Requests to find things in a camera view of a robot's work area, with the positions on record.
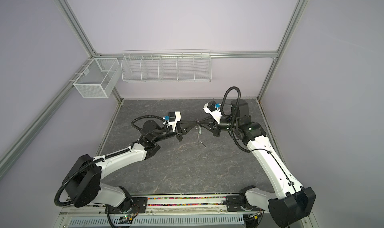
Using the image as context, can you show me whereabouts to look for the aluminium rail with coloured beads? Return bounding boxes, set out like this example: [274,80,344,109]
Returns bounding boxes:
[59,192,313,217]

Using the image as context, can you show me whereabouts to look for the aluminium frame profiles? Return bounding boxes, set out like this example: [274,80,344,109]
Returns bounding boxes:
[1,0,309,178]

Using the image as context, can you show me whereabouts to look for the large toothed metal keyring disc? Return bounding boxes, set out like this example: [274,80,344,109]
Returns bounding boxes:
[196,121,201,147]

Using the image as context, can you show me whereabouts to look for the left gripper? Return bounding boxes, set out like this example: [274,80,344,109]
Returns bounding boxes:
[153,120,198,143]

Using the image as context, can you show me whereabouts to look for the white slotted cable duct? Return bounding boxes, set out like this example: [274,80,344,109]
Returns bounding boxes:
[68,215,245,228]

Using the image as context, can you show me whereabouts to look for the white mesh box basket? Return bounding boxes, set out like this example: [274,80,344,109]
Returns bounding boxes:
[74,58,122,98]

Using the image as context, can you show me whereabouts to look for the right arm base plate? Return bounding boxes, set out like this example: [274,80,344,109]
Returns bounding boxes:
[223,195,260,212]

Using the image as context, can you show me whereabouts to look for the white wire shelf basket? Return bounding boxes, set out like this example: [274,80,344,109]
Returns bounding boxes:
[121,49,212,82]

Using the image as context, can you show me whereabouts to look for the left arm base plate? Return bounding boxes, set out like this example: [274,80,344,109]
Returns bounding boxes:
[106,197,148,214]

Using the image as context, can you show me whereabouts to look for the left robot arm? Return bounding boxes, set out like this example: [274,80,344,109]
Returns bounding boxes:
[54,111,198,213]

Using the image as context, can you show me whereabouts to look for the small circuit board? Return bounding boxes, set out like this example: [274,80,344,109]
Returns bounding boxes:
[119,216,133,225]

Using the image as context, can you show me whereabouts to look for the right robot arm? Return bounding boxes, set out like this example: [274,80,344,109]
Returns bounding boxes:
[199,86,316,228]

